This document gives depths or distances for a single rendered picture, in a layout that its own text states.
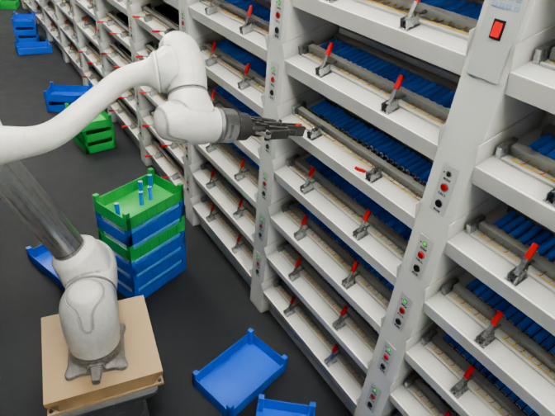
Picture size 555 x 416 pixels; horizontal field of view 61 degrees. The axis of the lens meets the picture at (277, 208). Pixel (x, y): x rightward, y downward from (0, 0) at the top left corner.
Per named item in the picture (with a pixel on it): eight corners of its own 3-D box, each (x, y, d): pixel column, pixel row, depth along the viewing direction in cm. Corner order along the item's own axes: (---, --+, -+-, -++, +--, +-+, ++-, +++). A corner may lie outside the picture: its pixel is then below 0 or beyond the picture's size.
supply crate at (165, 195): (127, 231, 180) (125, 215, 176) (94, 210, 189) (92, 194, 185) (184, 200, 201) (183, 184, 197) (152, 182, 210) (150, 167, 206)
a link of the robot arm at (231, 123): (218, 148, 120) (238, 148, 124) (226, 115, 116) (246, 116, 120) (203, 134, 126) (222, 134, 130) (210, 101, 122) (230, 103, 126)
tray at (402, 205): (415, 231, 116) (416, 203, 109) (280, 130, 156) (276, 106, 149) (471, 194, 122) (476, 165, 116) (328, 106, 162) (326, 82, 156)
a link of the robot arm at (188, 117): (228, 136, 116) (219, 87, 118) (168, 134, 106) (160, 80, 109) (207, 151, 124) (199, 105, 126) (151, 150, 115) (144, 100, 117)
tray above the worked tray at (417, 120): (436, 163, 105) (442, 109, 95) (286, 73, 145) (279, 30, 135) (498, 125, 111) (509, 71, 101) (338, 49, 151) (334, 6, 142)
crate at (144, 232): (129, 248, 185) (127, 231, 180) (97, 226, 194) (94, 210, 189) (184, 215, 206) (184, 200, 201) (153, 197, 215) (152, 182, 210)
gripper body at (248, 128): (222, 132, 129) (250, 134, 134) (237, 145, 123) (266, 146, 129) (229, 106, 126) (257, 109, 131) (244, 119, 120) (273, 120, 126)
